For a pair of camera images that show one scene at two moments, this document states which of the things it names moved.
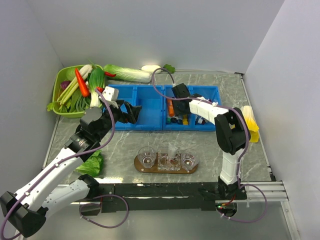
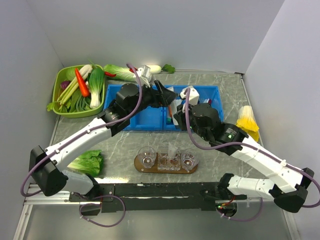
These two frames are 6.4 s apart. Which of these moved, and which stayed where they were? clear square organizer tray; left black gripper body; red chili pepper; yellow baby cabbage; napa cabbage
Moved: left black gripper body
Stayed: napa cabbage; clear square organizer tray; red chili pepper; yellow baby cabbage
